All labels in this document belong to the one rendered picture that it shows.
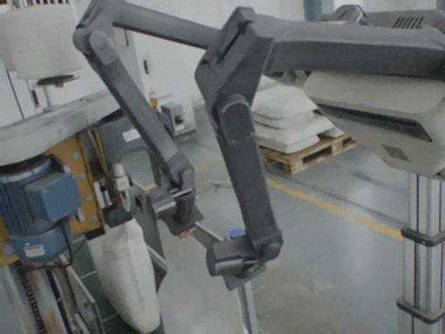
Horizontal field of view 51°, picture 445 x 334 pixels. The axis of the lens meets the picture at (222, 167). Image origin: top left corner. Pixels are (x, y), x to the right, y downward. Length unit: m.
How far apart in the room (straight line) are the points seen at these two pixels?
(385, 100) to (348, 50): 0.41
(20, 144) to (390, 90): 0.83
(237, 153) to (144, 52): 4.55
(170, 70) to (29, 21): 4.23
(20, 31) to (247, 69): 0.71
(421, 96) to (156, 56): 4.42
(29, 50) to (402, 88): 0.83
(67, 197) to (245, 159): 0.59
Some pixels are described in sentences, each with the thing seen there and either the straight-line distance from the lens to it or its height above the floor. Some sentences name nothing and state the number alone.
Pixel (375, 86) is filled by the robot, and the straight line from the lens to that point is 1.09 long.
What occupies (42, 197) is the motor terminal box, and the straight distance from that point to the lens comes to 1.14.
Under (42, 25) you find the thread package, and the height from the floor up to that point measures 1.64.
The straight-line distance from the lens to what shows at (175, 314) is 1.42.
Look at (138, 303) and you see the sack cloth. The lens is 2.01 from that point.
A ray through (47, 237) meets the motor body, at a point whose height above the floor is 1.16.
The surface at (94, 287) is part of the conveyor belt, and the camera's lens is 2.46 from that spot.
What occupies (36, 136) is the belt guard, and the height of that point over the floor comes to 1.41.
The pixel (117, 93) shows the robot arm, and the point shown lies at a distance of 1.06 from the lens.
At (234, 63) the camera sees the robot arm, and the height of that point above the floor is 1.58.
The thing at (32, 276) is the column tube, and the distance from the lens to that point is 1.58.
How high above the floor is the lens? 1.68
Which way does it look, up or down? 22 degrees down
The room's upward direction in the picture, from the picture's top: 9 degrees counter-clockwise
